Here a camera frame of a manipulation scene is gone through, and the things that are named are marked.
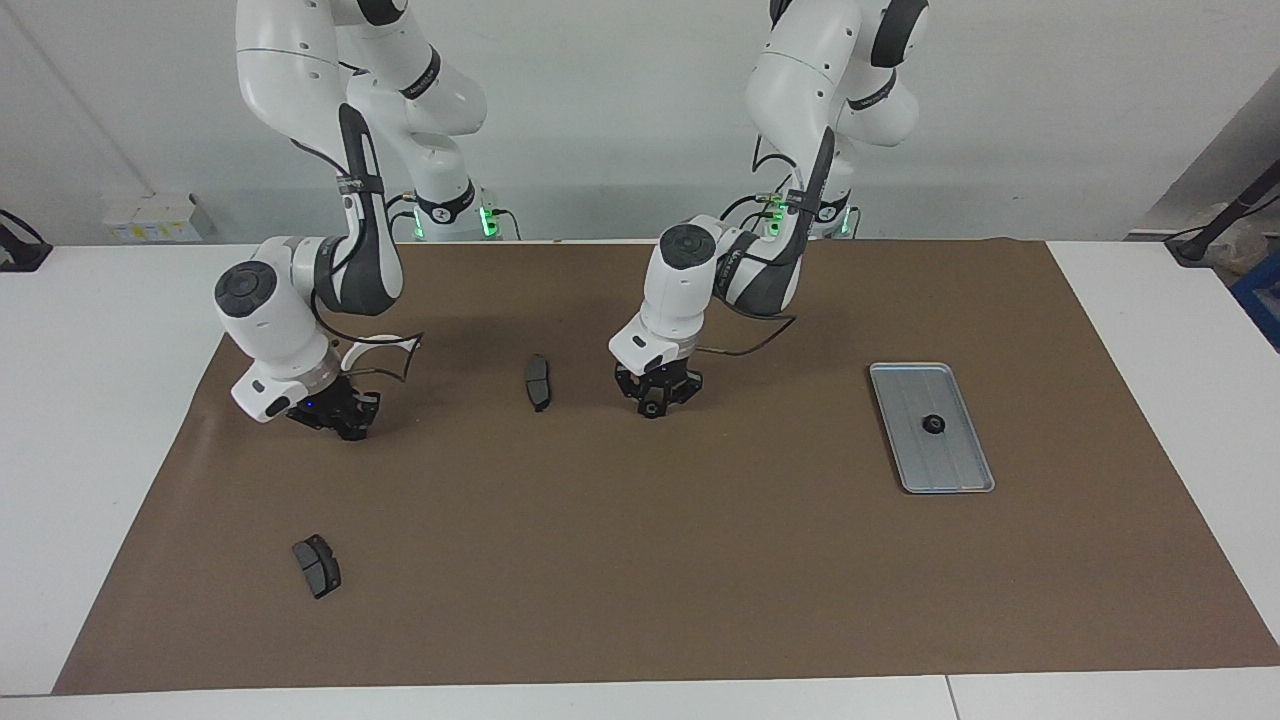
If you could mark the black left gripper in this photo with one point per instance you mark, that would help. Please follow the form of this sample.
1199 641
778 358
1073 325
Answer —
665 385

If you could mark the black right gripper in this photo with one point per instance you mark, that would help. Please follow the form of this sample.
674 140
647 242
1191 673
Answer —
340 405

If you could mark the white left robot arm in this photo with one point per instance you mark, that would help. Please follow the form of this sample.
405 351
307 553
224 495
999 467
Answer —
680 290

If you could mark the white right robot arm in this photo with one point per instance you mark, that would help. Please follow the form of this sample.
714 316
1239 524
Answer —
270 310

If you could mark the silver metal tray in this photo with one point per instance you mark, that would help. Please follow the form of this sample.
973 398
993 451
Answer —
945 460

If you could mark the white curved plastic clip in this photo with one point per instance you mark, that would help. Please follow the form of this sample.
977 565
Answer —
352 352

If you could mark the long grey brake pad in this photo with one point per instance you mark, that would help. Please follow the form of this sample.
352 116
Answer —
538 383

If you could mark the short grey brake pad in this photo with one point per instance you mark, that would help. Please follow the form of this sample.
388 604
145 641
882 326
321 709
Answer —
318 568

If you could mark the brown table mat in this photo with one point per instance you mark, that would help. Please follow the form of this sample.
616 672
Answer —
640 560

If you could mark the white cardboard box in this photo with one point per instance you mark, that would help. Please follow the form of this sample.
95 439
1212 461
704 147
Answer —
155 220

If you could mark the black angled stand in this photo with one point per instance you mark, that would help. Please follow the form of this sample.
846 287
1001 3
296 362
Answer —
1225 215

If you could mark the blue crate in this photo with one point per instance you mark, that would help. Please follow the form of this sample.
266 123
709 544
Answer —
1262 300

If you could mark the black clamp mount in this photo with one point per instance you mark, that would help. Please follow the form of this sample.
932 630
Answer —
22 252

